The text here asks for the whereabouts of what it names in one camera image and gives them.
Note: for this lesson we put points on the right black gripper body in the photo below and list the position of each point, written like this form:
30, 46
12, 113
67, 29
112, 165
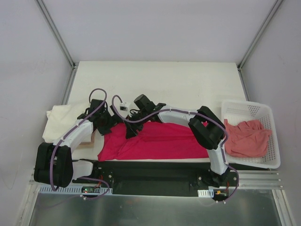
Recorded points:
132, 125

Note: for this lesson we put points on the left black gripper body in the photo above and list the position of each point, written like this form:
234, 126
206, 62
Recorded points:
106, 123

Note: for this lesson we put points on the magenta t-shirt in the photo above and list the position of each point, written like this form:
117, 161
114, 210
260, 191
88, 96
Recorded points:
156, 141

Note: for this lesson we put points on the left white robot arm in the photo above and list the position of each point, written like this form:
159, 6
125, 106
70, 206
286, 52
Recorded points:
54, 164

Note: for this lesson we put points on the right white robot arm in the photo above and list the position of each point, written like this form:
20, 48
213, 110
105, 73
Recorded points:
207, 129

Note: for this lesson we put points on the white plastic basket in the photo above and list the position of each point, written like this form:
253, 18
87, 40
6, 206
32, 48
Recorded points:
238, 111

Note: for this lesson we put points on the salmon pink t-shirt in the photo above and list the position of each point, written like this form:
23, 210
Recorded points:
248, 139

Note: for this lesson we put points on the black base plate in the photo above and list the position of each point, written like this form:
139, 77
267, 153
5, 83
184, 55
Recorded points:
183, 179

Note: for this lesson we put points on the left white cable duct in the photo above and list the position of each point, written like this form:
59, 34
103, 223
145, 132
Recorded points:
84, 190

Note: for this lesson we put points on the white cable duct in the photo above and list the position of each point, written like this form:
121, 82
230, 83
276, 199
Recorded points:
206, 193
84, 190

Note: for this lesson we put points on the right white cable duct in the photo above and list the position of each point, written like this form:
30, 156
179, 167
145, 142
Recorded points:
206, 193

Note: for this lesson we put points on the right aluminium frame post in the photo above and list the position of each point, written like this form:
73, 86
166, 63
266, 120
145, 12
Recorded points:
267, 20

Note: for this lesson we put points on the aluminium frame post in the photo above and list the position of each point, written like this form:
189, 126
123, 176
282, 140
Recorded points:
267, 20
56, 34

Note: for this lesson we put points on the left aluminium frame post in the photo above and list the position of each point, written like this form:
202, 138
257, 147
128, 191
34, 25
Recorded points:
56, 34

